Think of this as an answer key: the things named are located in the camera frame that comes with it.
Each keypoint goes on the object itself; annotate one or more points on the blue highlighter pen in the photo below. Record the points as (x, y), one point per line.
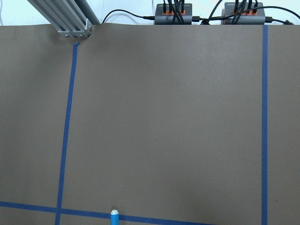
(114, 217)

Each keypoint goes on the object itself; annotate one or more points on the brown paper table mat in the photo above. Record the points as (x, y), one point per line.
(170, 125)

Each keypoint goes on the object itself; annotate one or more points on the left grey usb hub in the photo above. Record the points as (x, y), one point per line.
(177, 15)

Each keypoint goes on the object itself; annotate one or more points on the grey usb hub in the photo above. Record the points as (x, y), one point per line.
(248, 18)
(177, 15)

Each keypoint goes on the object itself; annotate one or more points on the right grey usb hub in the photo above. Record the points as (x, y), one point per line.
(248, 18)

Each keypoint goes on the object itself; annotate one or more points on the aluminium frame post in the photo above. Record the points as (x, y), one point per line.
(71, 18)

